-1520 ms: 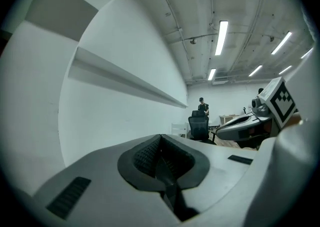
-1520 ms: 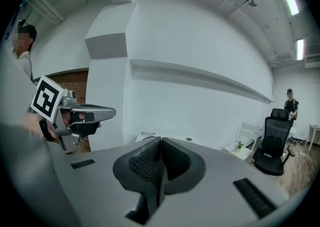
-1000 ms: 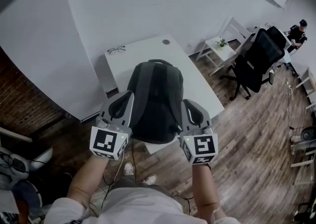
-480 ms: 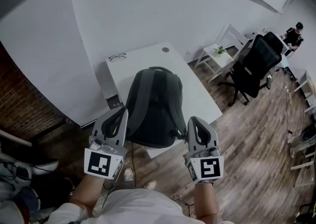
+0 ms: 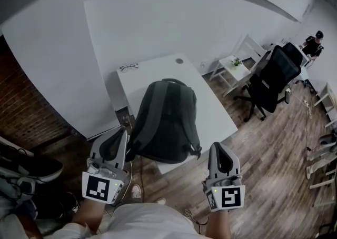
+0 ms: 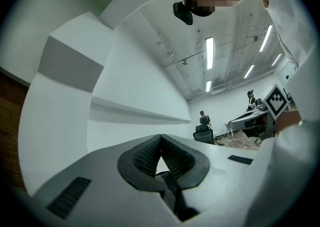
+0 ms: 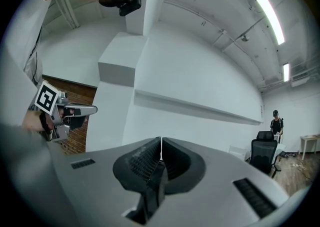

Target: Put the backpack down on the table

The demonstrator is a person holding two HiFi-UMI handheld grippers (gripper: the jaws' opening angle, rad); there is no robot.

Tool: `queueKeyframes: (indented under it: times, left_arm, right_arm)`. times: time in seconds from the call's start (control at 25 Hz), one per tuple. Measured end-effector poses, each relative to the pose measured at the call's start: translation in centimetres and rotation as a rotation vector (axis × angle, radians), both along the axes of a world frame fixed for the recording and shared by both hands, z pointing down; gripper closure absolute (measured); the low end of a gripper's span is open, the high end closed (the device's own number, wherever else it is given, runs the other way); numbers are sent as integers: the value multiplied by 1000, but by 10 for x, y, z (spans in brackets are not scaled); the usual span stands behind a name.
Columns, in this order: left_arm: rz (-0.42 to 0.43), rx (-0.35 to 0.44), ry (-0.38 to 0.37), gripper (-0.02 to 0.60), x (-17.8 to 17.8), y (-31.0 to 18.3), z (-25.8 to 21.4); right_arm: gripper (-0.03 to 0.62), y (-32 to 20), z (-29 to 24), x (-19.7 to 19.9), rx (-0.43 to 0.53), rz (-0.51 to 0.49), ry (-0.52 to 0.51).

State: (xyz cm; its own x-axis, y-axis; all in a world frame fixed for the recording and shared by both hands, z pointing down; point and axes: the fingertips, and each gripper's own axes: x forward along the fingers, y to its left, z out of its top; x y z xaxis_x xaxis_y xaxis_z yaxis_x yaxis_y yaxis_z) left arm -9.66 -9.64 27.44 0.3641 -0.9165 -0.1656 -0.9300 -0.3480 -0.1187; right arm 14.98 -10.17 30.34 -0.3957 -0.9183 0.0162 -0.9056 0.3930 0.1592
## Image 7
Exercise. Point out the white ceiling air conditioner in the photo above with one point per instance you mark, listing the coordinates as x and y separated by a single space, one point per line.
300 82

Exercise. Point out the small white desk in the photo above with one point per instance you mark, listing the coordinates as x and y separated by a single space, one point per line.
311 138

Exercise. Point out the person's left forearm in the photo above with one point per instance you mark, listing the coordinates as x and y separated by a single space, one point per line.
32 121

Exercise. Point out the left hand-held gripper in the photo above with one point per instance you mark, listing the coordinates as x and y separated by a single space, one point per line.
46 98

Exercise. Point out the person's white shirt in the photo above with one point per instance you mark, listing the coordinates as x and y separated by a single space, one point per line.
31 71

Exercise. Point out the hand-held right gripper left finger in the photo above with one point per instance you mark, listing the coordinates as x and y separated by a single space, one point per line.
95 183

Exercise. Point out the row of ceiling light tubes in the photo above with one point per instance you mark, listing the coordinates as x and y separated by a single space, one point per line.
271 18

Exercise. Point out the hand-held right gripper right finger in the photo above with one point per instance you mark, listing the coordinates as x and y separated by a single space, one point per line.
220 196

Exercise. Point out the black head-worn camera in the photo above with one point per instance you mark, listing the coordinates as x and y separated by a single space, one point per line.
130 6

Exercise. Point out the white cloth-covered bench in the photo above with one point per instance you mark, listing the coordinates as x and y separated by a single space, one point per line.
281 147

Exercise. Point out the round ceiling sensor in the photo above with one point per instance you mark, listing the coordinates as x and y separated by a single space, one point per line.
245 37

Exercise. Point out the black mesh office chair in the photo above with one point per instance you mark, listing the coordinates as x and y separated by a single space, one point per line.
263 156

